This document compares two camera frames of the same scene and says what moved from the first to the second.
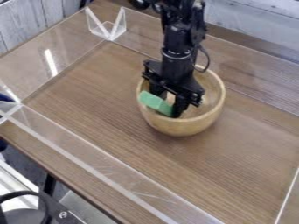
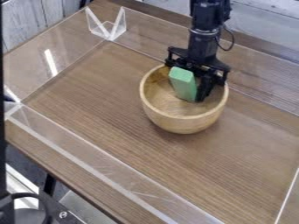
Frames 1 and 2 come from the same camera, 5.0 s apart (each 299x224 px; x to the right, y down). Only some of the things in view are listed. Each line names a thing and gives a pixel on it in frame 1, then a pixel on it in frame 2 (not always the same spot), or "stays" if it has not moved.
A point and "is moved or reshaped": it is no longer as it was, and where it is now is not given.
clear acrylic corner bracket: x=107 y=29 stays
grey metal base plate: x=56 y=213 stays
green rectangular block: x=155 y=102 is moved or reshaped
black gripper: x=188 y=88 → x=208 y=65
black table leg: x=51 y=185 stays
